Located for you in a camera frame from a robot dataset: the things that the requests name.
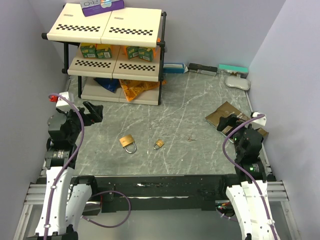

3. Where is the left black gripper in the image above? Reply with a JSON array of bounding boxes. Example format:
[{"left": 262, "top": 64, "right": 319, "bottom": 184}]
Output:
[{"left": 56, "top": 100, "right": 102, "bottom": 143}]

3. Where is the small key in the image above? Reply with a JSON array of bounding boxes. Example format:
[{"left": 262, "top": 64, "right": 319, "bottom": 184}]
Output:
[{"left": 187, "top": 135, "right": 195, "bottom": 142}]

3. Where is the small brass padlock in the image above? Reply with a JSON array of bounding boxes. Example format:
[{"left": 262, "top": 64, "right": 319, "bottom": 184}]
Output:
[{"left": 153, "top": 139, "right": 165, "bottom": 150}]

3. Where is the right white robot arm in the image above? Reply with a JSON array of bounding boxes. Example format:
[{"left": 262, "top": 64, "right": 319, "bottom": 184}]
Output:
[{"left": 216, "top": 112, "right": 280, "bottom": 240}]

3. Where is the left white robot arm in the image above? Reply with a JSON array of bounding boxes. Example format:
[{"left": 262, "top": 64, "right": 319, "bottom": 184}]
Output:
[{"left": 31, "top": 101, "right": 103, "bottom": 240}]

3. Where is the brown foil pouch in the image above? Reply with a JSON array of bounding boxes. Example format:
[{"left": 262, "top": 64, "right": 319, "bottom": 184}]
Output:
[{"left": 205, "top": 101, "right": 269, "bottom": 138}]

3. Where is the blue snack bag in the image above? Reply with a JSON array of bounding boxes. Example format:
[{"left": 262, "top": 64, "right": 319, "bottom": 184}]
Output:
[{"left": 94, "top": 77, "right": 120, "bottom": 93}]

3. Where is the grey white pad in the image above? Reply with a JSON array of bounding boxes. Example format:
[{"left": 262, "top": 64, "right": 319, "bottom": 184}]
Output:
[{"left": 225, "top": 76, "right": 251, "bottom": 91}]

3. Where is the large brass padlock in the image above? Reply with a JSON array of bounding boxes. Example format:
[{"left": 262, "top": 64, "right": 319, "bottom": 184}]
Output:
[{"left": 119, "top": 134, "right": 137, "bottom": 154}]

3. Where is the orange snack bag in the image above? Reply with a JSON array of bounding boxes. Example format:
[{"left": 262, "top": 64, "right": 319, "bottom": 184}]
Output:
[{"left": 119, "top": 79, "right": 160, "bottom": 102}]

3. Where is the teal white box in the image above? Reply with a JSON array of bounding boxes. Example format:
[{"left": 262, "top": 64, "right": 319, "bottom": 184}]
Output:
[{"left": 217, "top": 64, "right": 249, "bottom": 78}]

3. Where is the black long box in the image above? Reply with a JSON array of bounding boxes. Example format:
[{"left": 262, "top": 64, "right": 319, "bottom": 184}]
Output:
[{"left": 188, "top": 63, "right": 218, "bottom": 77}]

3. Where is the green yellow carton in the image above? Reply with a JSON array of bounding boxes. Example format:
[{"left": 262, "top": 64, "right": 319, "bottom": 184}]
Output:
[
  {"left": 79, "top": 43, "right": 97, "bottom": 59},
  {"left": 138, "top": 47, "right": 154, "bottom": 62},
  {"left": 125, "top": 46, "right": 139, "bottom": 60},
  {"left": 96, "top": 44, "right": 113, "bottom": 59}
]

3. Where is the cream black three-tier shelf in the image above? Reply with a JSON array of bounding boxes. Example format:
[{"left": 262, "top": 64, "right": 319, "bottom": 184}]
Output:
[{"left": 41, "top": 3, "right": 167, "bottom": 106}]

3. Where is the green yellow carton far left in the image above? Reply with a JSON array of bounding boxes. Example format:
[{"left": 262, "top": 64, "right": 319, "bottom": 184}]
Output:
[{"left": 79, "top": 43, "right": 97, "bottom": 59}]

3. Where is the green yellow carton right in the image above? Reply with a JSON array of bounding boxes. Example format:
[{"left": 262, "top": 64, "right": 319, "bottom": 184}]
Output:
[{"left": 138, "top": 47, "right": 154, "bottom": 62}]

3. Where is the blue white flat box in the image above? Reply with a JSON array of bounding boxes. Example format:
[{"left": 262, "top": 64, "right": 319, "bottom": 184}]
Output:
[{"left": 163, "top": 63, "right": 189, "bottom": 74}]

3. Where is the purple white box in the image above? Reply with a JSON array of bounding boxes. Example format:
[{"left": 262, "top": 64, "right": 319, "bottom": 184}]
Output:
[{"left": 80, "top": 0, "right": 125, "bottom": 17}]

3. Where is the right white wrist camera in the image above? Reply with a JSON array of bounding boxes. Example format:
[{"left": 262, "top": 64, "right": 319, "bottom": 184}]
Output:
[{"left": 251, "top": 111, "right": 267, "bottom": 130}]

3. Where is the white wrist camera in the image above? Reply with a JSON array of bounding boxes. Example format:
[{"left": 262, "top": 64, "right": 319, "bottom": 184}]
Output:
[
  {"left": 49, "top": 91, "right": 75, "bottom": 112},
  {"left": 251, "top": 111, "right": 267, "bottom": 130}
]

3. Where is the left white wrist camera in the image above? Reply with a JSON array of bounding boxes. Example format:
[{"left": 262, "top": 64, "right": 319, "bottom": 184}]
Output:
[{"left": 49, "top": 91, "right": 75, "bottom": 112}]

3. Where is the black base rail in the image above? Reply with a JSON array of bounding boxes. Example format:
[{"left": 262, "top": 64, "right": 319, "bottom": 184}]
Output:
[{"left": 71, "top": 173, "right": 247, "bottom": 213}]

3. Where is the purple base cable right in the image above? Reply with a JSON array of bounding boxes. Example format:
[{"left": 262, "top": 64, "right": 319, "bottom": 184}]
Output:
[{"left": 219, "top": 212, "right": 240, "bottom": 223}]

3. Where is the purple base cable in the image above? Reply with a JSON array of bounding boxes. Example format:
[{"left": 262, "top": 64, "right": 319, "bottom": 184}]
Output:
[
  {"left": 219, "top": 212, "right": 240, "bottom": 223},
  {"left": 81, "top": 190, "right": 132, "bottom": 229}
]

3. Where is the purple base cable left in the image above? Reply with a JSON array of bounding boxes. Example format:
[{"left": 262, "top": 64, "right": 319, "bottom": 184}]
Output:
[{"left": 81, "top": 190, "right": 132, "bottom": 229}]

